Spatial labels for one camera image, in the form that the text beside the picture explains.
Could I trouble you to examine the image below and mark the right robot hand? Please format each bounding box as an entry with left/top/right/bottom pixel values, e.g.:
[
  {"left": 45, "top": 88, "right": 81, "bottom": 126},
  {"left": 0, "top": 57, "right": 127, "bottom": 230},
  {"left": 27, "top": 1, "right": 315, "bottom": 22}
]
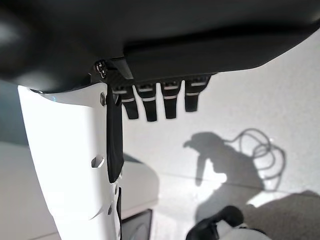
[{"left": 0, "top": 0, "right": 320, "bottom": 240}]

